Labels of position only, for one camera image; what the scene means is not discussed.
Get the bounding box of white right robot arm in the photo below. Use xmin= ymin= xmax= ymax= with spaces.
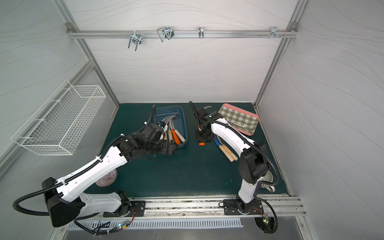
xmin=189 ymin=102 xmax=279 ymax=215

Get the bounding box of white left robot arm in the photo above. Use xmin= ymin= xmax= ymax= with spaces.
xmin=42 ymin=123 xmax=178 ymax=228

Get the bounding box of blue plastic storage box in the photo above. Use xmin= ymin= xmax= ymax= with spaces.
xmin=156 ymin=106 xmax=188 ymax=148

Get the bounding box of pink tray with checkered cloth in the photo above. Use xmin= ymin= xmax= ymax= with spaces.
xmin=218 ymin=104 xmax=260 ymax=136

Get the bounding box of pink striped bowl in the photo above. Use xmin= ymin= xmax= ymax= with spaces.
xmin=95 ymin=169 xmax=118 ymax=187

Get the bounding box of grey ribbed mug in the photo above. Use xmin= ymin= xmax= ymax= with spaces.
xmin=259 ymin=171 xmax=276 ymax=193

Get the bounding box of white vent strip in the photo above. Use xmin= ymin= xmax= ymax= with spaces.
xmin=80 ymin=218 xmax=244 ymax=231

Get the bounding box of metal clamp hook middle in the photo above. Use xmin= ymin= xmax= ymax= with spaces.
xmin=157 ymin=26 xmax=175 ymax=42

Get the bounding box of metal clamp hook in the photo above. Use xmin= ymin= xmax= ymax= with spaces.
xmin=260 ymin=27 xmax=286 ymax=39
xmin=128 ymin=33 xmax=142 ymax=51
xmin=157 ymin=26 xmax=175 ymax=42

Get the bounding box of metal clamp hook left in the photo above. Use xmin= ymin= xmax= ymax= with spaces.
xmin=128 ymin=33 xmax=142 ymax=51

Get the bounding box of metal clamp hook right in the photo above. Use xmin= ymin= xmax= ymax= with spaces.
xmin=260 ymin=27 xmax=286 ymax=39

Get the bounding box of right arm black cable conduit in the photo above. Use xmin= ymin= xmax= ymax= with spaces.
xmin=188 ymin=100 xmax=280 ymax=235

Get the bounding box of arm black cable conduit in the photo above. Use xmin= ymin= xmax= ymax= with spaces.
xmin=188 ymin=100 xmax=280 ymax=235
xmin=12 ymin=104 xmax=157 ymax=236

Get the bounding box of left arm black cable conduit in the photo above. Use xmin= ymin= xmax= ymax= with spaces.
xmin=12 ymin=104 xmax=157 ymax=236

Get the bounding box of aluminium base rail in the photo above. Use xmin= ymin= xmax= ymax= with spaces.
xmin=59 ymin=196 xmax=307 ymax=222

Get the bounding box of metal ring hook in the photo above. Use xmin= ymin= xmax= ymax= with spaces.
xmin=198 ymin=27 xmax=204 ymax=39

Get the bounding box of white wire basket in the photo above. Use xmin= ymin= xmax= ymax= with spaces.
xmin=11 ymin=80 xmax=106 ymax=156

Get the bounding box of aluminium crossbar rail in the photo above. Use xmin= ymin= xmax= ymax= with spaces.
xmin=67 ymin=29 xmax=299 ymax=40

